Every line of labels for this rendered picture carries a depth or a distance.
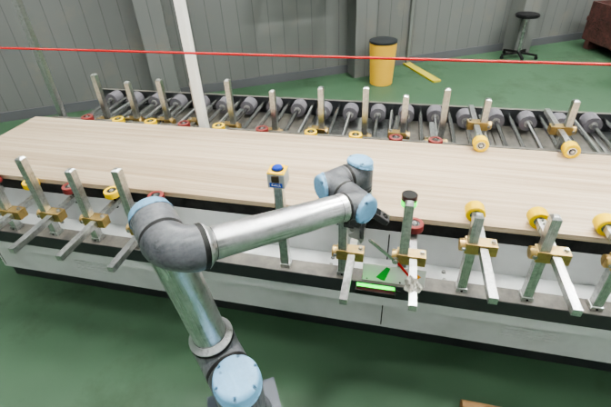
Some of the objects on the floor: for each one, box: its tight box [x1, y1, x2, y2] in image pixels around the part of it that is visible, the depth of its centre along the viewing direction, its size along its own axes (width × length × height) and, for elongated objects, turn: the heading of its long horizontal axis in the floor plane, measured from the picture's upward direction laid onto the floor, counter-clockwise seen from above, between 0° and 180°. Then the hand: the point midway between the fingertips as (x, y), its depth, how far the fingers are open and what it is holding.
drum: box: [369, 36, 398, 86], centre depth 552 cm, size 37×37×59 cm
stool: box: [500, 12, 540, 61], centre depth 619 cm, size 55×52×66 cm
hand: (362, 240), depth 156 cm, fingers closed
